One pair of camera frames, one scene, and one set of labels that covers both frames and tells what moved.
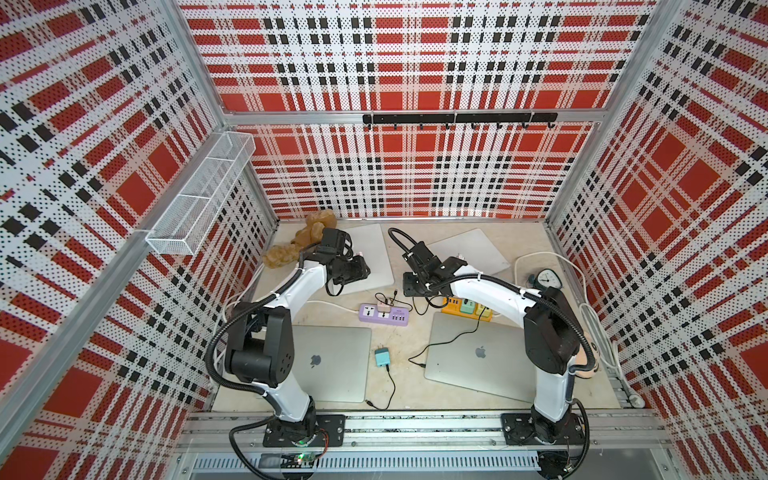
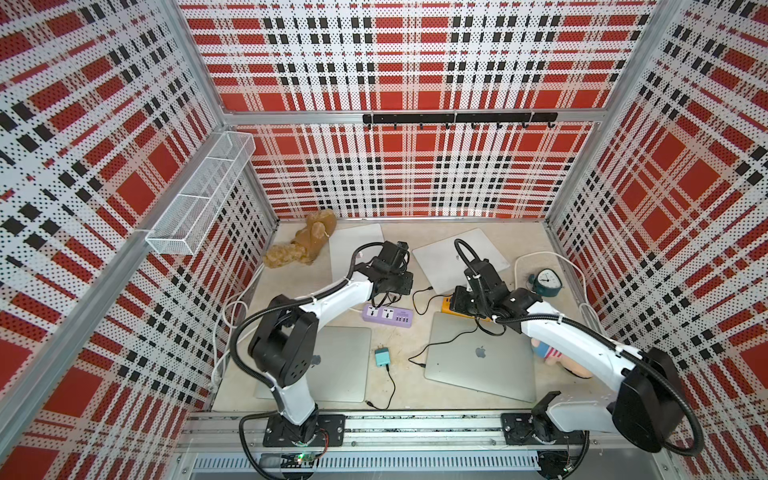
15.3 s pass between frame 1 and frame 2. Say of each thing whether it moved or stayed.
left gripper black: moved
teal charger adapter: stayed
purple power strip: stayed
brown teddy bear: stayed
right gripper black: moved
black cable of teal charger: stayed
